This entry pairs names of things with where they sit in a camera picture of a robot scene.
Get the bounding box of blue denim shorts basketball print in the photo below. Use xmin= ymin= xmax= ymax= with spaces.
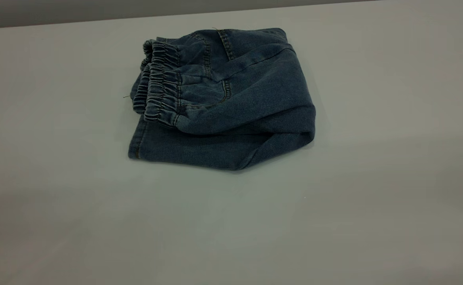
xmin=128 ymin=28 xmax=316 ymax=171

